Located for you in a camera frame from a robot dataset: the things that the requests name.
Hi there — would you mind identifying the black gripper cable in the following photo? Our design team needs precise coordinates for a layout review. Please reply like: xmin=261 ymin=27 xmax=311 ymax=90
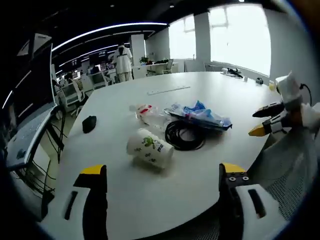
xmin=298 ymin=83 xmax=313 ymax=104

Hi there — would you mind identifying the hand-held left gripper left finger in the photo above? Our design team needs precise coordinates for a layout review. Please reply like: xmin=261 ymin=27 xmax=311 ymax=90
xmin=41 ymin=164 xmax=109 ymax=240

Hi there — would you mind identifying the grey laptop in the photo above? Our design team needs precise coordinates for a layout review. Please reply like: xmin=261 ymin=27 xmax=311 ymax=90
xmin=6 ymin=106 xmax=60 ymax=170

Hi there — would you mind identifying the white office chair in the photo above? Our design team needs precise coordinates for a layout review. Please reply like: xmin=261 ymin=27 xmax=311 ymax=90
xmin=61 ymin=82 xmax=85 ymax=116
xmin=92 ymin=73 xmax=111 ymax=90

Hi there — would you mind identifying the blue plastic package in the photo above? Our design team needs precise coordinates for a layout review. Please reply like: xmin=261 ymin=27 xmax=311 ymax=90
xmin=163 ymin=99 xmax=233 ymax=132

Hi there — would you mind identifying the white paper cup green print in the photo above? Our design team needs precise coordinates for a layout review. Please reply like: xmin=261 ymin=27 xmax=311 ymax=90
xmin=126 ymin=127 xmax=175 ymax=170

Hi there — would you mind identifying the pile of black items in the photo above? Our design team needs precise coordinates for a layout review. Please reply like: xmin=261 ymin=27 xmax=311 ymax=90
xmin=221 ymin=66 xmax=245 ymax=79

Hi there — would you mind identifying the black stand frame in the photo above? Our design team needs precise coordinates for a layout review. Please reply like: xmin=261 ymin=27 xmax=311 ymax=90
xmin=46 ymin=104 xmax=70 ymax=165

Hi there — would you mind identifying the black pouch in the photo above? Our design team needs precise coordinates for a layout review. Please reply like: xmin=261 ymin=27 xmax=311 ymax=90
xmin=82 ymin=115 xmax=98 ymax=134

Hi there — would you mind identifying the white table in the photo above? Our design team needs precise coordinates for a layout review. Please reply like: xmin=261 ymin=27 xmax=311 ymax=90
xmin=49 ymin=71 xmax=278 ymax=238

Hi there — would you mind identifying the white office desk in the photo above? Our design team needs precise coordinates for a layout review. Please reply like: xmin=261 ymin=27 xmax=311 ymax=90
xmin=131 ymin=62 xmax=180 ymax=79

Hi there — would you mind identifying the white table cable cover strip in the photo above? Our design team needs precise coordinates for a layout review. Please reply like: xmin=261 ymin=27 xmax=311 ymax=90
xmin=146 ymin=85 xmax=191 ymax=96

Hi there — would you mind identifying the clear plastic bottle white cap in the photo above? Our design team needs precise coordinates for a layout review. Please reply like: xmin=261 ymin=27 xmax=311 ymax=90
xmin=128 ymin=103 xmax=171 ymax=131

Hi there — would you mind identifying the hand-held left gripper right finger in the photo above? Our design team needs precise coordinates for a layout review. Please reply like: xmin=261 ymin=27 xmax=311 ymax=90
xmin=218 ymin=162 xmax=288 ymax=240

